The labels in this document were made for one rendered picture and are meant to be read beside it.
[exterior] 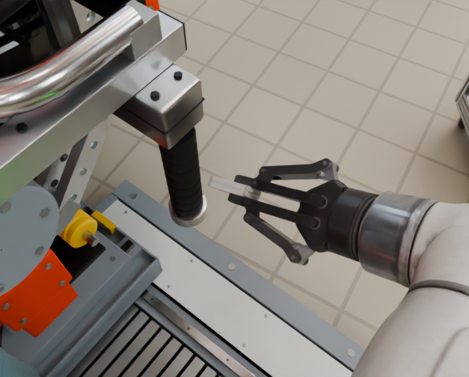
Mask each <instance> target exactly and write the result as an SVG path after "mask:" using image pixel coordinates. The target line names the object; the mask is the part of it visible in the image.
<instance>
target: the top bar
mask: <svg viewBox="0 0 469 377"><path fill-rule="evenodd" d="M156 12H157V13H158V14H159V19H160V25H161V30H162V40H161V41H159V42H158V43H157V44H156V45H155V46H154V47H152V48H151V49H150V50H148V51H147V52H145V53H144V54H143V55H142V56H141V57H140V58H138V59H137V60H133V59H131V58H130V57H128V56H126V55H124V54H123V53H120V54H119V55H118V56H117V57H116V58H114V59H113V60H111V61H110V62H108V63H107V64H106V65H105V66H104V67H102V68H101V69H100V70H98V71H97V72H95V73H94V74H93V75H92V76H91V77H89V78H88V79H86V80H85V81H84V82H82V83H81V84H80V85H79V86H77V87H76V88H74V89H72V90H71V91H70V92H68V93H67V94H65V95H63V96H61V97H60V98H58V99H56V100H55V101H53V102H51V103H49V104H47V105H45V106H42V107H40V108H37V109H35V110H33V111H29V112H26V113H24V114H20V115H17V116H13V117H12V118H11V119H9V120H8V121H7V122H6V123H4V124H3V125H1V126H0V206H1V205H2V204H4V203H5V202H6V201H7V200H9V199H10V198H11V197H13V196H14V195H15V194H16V193H17V192H18V191H19V190H20V189H22V188H23V187H24V186H26V185H27V184H28V183H29V182H31V181H32V180H33V179H34V178H35V177H36V176H37V175H39V174H40V173H41V172H42V171H44V170H45V169H46V168H47V167H49V166H50V165H51V164H52V163H53V162H54V161H55V160H57V159H58V158H59V157H60V156H62V155H63V154H64V153H65V152H67V151H68V150H69V149H70V148H71V147H72V146H73V145H75V144H76V143H77V142H78V141H80V140H81V139H82V138H83V137H85V136H86V135H87V134H88V133H89V132H90V131H91V130H93V129H94V128H95V127H97V126H98V125H99V124H100V123H101V122H103V121H104V120H105V119H106V118H107V117H108V116H110V115H111V114H112V113H113V112H115V111H116V110H117V109H118V108H119V107H121V106H122V105H123V104H124V103H125V102H126V101H128V100H129V99H130V98H131V97H133V96H134V95H135V94H136V93H137V92H139V91H140V90H141V89H142V88H143V87H144V86H146V85H147V84H148V83H149V82H151V81H152V80H153V79H154V78H155V77H157V76H158V75H159V74H160V73H161V72H163V71H164V70H165V69H166V68H168V67H169V66H170V65H171V64H172V63H173V62H175V61H176V60H177V59H178V58H179V57H181V56H182V55H183V54H184V53H185V52H186V50H187V43H186V30H185V23H184V22H182V21H180V20H178V19H176V18H174V17H172V16H170V15H169V14H167V13H165V12H163V11H161V10H157V11H156Z"/></svg>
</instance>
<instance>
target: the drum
mask: <svg viewBox="0 0 469 377"><path fill-rule="evenodd" d="M58 223H59V208H58V204H57V201H56V199H55V198H54V197H53V196H52V194H50V193H49V192H48V191H47V190H45V188H43V187H42V186H40V185H39V184H38V183H36V182H35V181H34V180H32V181H31V182H29V183H28V184H27V185H26V186H24V187H23V188H22V189H20V190H19V191H18V192H17V193H16V194H15V195H14V196H13V197H11V198H10V199H9V200H7V201H6V202H5V203H4V204H2V205H1V206H0V296H1V295H3V294H5V293H6V292H8V291H9V290H11V289H13V288H14V287H15V286H16V285H17V284H19V283H20V282H21V281H22V280H24V279H25V278H26V277H27V276H28V275H29V274H30V273H31V272H32V271H33V270H34V269H35V268H36V267H37V265H38V264H39V263H40V261H41V260H42V259H43V258H44V257H45V255H46V253H47V252H48V250H49V248H50V247H51V245H52V243H53V240H54V238H55V235H56V233H57V229H58Z"/></svg>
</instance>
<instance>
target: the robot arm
mask: <svg viewBox="0 0 469 377"><path fill-rule="evenodd" d="M339 169H340V168H339V165H337V164H336V163H334V162H332V161H331V160H330V159H327V158H325V159H322V160H319V161H318V162H314V163H313V164H303V165H273V166H262V167H261V168H260V170H259V175H258V176H257V177H255V178H250V177H246V176H242V175H236V176H235V179H234V181H230V180H226V179H222V178H220V177H215V176H211V177H210V181H209V183H208V186H210V187H213V188H214V189H218V190H220V191H224V192H226V193H229V197H228V200H229V201H230V202H231V203H234V204H237V205H240V206H243V207H244V208H245V209H246V213H245V214H244V216H243V219H244V221H245V222H246V223H247V224H249V225H251V226H252V227H253V228H254V229H255V230H257V231H258V232H260V233H261V234H263V235H264V236H265V237H266V238H268V239H269V240H271V241H272V242H273V243H275V244H276V245H277V246H279V247H280V248H282V249H283V251H284V252H285V254H286V255H287V257H288V258H289V260H290V262H291V263H296V264H299V265H302V266H306V265H307V264H308V261H309V259H308V258H309V257H310V256H311V255H313V254H314V253H315V252H319V253H323V252H331V253H334V254H337V255H340V256H342V257H346V258H349V259H350V260H354V261H357V262H360V264H361V266H362V268H363V269H364V270H365V271H366V272H369V273H370V274H373V275H377V276H379V277H381V278H385V279H387V280H389V281H393V282H395V283H399V284H401V285H402V286H404V287H407V288H409V289H408V291H407V293H406V295H405V297H404V299H403V300H402V301H401V302H400V304H399V305H398V307H397V308H396V309H395V310H394V311H393V312H392V313H391V314H390V315H389V316H388V317H387V318H386V319H385V321H383V323H382V324H381V326H380V327H379V329H378V330H377V332H376V333H375V335H374V336H373V338H372V339H371V341H370V343H369V344H368V346H367V348H366V349H365V351H364V353H363V354H362V356H361V359H360V360H359V362H358V364H357V366H356V367H355V370H354V372H353V373H352V375H351V377H469V203H460V204H457V203H443V202H438V201H436V200H433V199H429V198H427V199H425V198H422V197H416V196H413V195H406V194H399V193H396V192H391V191H386V192H384V193H382V194H380V195H379V194H374V193H370V192H367V191H361V190H358V189H355V188H349V187H347V186H346V185H345V184H344V183H342V182H340V181H339V179H338V176H337V172H338V171H339ZM317 179H321V180H323V181H327V182H326V183H323V184H321V185H319V186H317V187H314V188H312V189H310V190H308V191H302V190H298V189H293V188H288V187H286V186H280V185H278V184H274V183H271V181H272V180H317ZM261 191H262V192H264V193H267V194H272V195H275V196H278V197H282V198H285V199H288V200H293V201H295V202H299V203H300V207H299V209H298V211H297V212H294V211H292V210H288V209H284V208H280V207H278V206H273V205H271V204H268V203H264V202H261V201H259V199H260V198H259V196H260V195H261V193H262V192H261ZM260 212H261V213H264V214H267V215H271V216H274V217H276V218H280V219H283V220H286V221H290V222H292V223H295V225H296V227H297V228H298V231H299V232H300V234H301V235H302V237H303V238H304V240H305V242H306V243H307V244H306V245H304V244H302V243H300V242H295V241H293V240H292V239H291V238H289V237H288V236H286V235H285V234H283V233H282V232H280V231H279V230H278V229H276V228H275V227H273V226H272V225H270V224H269V223H268V222H267V221H265V220H263V219H262V218H261V217H260Z"/></svg>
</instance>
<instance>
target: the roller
mask: <svg viewBox="0 0 469 377"><path fill-rule="evenodd" d="M96 229H97V222H96V220H94V219H93V218H92V217H90V216H89V215H88V214H87V213H86V212H84V211H83V210H82V209H80V208H79V210H78V211H77V213H76V214H75V216H74V219H73V221H71V222H70V223H69V224H68V225H67V227H66V228H65V229H64V231H63V233H62V234H61V235H58V236H60V237H61V238H62V239H63V240H64V241H65V242H67V243H68V244H69V245H71V246H72V247H73V248H79V247H81V246H83V245H86V244H87V243H88V244H89V245H91V246H92V247H93V246H96V245H97V244H98V242H99V238H97V237H96V236H95V235H94V234H95V233H96Z"/></svg>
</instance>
